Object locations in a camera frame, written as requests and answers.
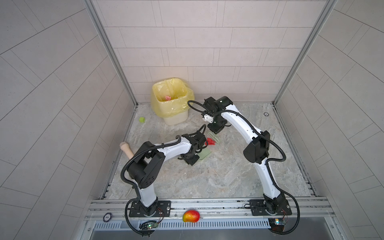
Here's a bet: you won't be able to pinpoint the left circuit board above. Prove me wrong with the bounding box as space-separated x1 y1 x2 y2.
140 221 159 231

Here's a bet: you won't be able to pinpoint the circuit board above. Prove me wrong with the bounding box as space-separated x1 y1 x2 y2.
268 218 286 233
140 221 159 231

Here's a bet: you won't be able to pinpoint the green dustpan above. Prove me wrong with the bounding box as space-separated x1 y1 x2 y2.
198 148 212 160

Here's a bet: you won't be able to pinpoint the aluminium front rail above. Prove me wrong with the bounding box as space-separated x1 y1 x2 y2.
85 197 337 231

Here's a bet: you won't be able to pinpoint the right circuit board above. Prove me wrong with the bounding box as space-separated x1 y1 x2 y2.
268 218 286 233

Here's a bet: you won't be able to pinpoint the green hand brush white bristles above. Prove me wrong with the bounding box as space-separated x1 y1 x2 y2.
208 132 221 144

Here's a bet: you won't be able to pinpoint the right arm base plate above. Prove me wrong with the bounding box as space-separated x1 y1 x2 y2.
244 199 292 216

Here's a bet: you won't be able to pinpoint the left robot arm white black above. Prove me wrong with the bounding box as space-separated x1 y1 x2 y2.
120 124 208 216

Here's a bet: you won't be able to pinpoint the poker chip on rail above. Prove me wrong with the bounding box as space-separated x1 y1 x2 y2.
103 213 113 223

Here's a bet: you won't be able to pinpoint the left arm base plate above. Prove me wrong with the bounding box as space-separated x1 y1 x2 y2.
129 200 171 218

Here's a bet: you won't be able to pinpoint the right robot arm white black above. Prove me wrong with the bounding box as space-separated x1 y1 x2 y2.
188 96 301 236

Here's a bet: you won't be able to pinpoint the red paper scrap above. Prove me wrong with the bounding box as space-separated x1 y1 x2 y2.
207 138 216 146

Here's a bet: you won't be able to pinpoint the beige bin yellow bag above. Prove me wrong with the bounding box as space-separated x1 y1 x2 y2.
151 78 195 126

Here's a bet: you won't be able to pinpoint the red yellow mango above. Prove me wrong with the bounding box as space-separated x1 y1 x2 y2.
183 210 200 223

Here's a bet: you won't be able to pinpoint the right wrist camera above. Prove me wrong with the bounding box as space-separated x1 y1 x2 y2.
203 114 214 123

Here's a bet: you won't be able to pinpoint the beige rolling pin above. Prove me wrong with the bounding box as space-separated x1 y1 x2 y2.
120 142 135 160

